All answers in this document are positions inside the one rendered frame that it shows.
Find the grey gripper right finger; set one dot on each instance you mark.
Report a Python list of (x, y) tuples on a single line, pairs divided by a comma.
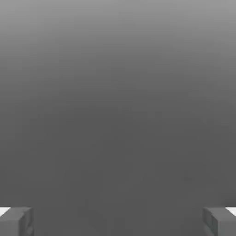
[(221, 224)]

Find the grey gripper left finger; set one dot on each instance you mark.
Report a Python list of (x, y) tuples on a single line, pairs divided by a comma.
[(14, 223)]

